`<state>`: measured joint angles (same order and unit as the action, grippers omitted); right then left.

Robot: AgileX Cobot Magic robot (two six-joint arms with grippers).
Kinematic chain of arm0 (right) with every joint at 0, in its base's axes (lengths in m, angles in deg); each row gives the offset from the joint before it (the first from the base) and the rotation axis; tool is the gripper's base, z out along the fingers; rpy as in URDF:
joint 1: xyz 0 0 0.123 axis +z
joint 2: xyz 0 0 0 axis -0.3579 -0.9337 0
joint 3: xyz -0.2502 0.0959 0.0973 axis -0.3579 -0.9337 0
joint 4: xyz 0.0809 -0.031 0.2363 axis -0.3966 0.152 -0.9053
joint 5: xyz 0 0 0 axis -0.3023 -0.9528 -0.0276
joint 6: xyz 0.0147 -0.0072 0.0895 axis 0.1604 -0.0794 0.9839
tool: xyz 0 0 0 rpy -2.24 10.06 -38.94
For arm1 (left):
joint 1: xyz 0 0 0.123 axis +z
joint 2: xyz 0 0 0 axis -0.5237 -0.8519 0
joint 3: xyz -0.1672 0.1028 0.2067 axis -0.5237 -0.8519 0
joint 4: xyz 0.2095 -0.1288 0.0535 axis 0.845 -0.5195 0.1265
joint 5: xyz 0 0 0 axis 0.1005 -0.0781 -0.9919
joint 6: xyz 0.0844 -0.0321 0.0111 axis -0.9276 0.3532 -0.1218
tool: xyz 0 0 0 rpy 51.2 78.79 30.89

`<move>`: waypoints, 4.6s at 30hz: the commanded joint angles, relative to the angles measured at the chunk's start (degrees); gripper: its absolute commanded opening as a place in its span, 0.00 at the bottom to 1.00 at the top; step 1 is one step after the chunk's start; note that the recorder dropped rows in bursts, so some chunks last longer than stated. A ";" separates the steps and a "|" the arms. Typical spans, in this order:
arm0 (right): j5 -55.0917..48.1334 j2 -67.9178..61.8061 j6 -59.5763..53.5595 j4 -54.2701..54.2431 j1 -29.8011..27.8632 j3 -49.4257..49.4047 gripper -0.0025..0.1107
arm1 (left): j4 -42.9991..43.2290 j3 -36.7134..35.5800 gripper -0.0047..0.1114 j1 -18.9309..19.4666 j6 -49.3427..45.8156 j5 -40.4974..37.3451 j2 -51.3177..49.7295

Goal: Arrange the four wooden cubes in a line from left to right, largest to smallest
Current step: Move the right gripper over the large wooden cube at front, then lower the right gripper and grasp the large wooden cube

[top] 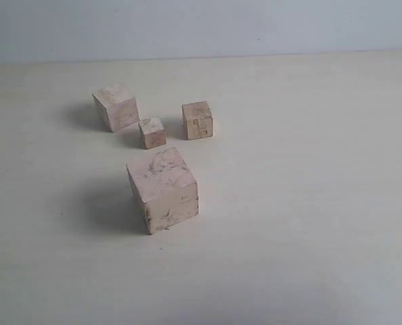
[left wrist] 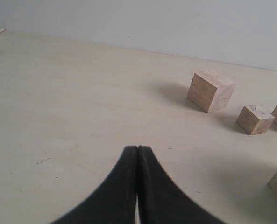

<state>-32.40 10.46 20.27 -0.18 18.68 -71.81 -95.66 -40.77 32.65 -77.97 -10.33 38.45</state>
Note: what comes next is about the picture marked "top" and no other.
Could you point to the smallest wooden cube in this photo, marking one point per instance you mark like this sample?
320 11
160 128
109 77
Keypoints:
152 132

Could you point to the second largest wooden cube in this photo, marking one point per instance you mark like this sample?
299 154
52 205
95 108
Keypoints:
116 106

